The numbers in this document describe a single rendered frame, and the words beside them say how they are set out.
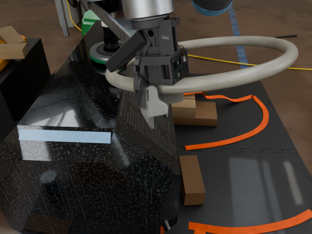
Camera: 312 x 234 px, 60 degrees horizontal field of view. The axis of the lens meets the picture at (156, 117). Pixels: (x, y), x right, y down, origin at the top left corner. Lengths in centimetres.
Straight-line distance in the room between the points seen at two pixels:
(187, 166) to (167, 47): 134
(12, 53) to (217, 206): 147
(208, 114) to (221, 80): 174
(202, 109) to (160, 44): 182
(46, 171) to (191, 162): 101
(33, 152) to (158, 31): 69
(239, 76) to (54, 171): 75
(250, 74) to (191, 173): 126
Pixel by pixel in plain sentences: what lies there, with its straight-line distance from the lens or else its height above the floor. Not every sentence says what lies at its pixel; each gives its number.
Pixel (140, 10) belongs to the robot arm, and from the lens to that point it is 48.
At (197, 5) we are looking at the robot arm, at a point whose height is 129.
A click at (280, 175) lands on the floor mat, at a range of 205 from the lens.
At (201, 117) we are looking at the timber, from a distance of 221.
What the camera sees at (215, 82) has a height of 120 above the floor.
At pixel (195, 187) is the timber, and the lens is 167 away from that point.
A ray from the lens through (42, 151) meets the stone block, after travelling 102.
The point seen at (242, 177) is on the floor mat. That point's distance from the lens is 195.
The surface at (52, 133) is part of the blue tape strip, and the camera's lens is 101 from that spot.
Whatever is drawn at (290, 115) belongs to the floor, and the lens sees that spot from 263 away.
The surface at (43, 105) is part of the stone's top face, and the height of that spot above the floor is 85.
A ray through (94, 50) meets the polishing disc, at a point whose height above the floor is 89.
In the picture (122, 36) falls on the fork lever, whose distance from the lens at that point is 103.
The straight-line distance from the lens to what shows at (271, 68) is 58.
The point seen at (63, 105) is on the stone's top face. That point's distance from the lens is 110.
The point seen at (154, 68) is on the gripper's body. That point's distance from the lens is 51.
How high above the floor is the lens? 147
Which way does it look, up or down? 39 degrees down
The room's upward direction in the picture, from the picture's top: straight up
